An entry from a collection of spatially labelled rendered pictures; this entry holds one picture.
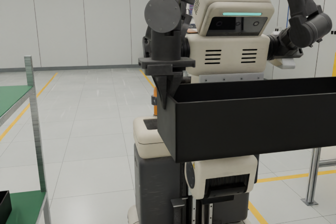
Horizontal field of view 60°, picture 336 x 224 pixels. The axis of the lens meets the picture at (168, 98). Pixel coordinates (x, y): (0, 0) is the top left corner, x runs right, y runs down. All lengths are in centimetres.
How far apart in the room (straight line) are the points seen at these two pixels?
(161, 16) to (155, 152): 87
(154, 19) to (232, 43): 51
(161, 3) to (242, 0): 47
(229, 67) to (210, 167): 34
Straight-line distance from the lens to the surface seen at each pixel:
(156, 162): 129
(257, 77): 99
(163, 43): 54
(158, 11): 47
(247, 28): 96
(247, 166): 107
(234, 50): 96
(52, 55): 837
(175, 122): 51
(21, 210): 172
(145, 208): 139
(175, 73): 54
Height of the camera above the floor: 126
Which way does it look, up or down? 15 degrees down
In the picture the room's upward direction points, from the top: straight up
